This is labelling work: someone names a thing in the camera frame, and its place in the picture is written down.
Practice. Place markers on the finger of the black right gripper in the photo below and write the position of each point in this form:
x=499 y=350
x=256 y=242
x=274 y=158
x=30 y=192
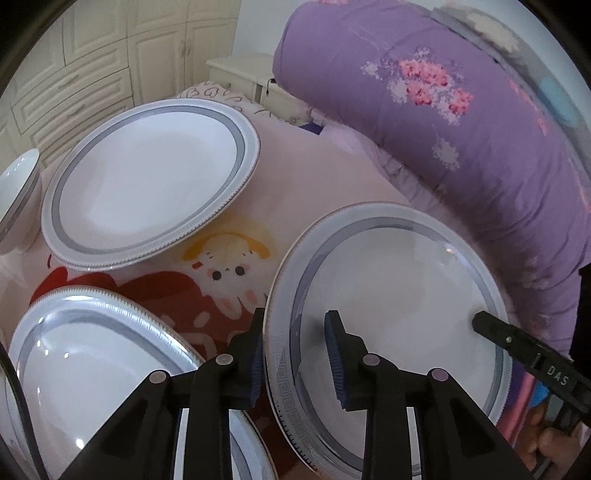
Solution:
x=520 y=345

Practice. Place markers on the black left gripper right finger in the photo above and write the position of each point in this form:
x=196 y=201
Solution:
x=457 y=440

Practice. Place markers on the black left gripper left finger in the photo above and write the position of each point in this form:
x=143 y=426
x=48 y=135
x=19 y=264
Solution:
x=138 y=441

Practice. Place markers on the grey rimmed white plate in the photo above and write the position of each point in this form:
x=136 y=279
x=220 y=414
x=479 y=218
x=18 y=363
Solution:
x=404 y=282

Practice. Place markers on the white bowl grey stripe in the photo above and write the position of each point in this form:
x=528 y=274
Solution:
x=21 y=199

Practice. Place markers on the person right hand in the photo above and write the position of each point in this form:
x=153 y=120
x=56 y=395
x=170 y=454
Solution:
x=560 y=448

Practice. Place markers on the purple floral quilt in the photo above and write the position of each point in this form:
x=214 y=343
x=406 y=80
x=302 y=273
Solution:
x=463 y=124

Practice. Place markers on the pink cartoon round tablecloth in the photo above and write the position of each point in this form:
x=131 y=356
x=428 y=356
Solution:
x=206 y=288

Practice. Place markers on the heart pattern bed sheet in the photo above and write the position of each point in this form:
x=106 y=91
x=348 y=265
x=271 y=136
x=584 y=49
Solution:
x=212 y=91

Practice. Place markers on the cream nightstand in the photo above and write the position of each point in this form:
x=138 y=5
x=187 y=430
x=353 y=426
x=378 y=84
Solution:
x=252 y=75

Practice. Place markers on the cream wardrobe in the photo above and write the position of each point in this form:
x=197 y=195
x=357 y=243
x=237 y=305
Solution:
x=101 y=58

